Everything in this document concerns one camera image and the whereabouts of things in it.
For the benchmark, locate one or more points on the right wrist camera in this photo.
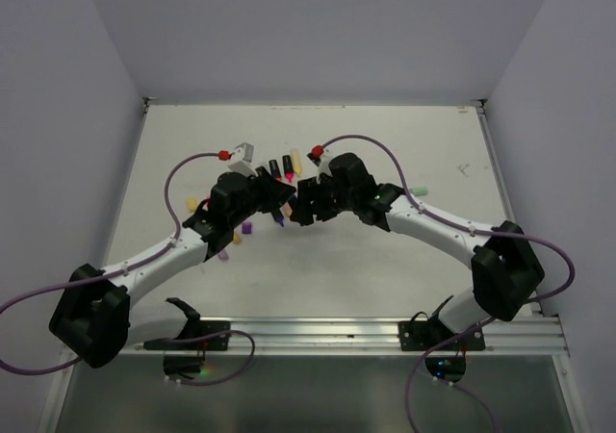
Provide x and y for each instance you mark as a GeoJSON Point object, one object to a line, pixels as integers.
{"type": "Point", "coordinates": [324, 163]}

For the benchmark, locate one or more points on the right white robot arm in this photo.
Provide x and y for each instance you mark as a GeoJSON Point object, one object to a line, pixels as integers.
{"type": "Point", "coordinates": [505, 270]}

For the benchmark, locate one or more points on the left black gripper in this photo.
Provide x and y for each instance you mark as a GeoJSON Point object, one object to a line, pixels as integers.
{"type": "Point", "coordinates": [275, 191]}

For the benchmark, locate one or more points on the black neon pink highlighter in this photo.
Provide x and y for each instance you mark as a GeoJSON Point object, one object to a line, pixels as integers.
{"type": "Point", "coordinates": [288, 168]}

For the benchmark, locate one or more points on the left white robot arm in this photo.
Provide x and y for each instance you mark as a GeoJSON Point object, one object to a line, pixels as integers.
{"type": "Point", "coordinates": [92, 317]}

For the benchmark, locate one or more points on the pastel green highlighter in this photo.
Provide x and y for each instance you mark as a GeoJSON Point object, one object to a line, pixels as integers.
{"type": "Point", "coordinates": [420, 191]}

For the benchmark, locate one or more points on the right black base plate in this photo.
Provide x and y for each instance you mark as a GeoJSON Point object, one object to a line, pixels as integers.
{"type": "Point", "coordinates": [421, 332]}

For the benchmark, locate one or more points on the purple highlighter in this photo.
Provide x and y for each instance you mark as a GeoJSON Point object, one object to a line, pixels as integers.
{"type": "Point", "coordinates": [278, 217]}

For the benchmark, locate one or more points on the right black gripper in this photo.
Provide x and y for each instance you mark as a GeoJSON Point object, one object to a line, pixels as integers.
{"type": "Point", "coordinates": [303, 209]}

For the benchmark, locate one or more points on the black neon orange highlighter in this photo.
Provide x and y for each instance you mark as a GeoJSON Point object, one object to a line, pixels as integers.
{"type": "Point", "coordinates": [274, 170]}

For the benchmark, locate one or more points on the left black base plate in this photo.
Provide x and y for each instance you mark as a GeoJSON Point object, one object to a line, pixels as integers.
{"type": "Point", "coordinates": [188, 367]}

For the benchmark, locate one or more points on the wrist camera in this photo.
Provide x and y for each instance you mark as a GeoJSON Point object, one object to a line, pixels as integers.
{"type": "Point", "coordinates": [324, 163]}
{"type": "Point", "coordinates": [241, 159]}

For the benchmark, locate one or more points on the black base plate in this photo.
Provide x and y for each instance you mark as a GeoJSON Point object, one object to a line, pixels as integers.
{"type": "Point", "coordinates": [421, 332]}
{"type": "Point", "coordinates": [188, 367]}

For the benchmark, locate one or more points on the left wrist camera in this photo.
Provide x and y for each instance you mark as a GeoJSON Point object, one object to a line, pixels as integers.
{"type": "Point", "coordinates": [241, 159]}

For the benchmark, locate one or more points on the aluminium rail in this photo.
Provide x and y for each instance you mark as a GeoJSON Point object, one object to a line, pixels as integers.
{"type": "Point", "coordinates": [332, 337]}

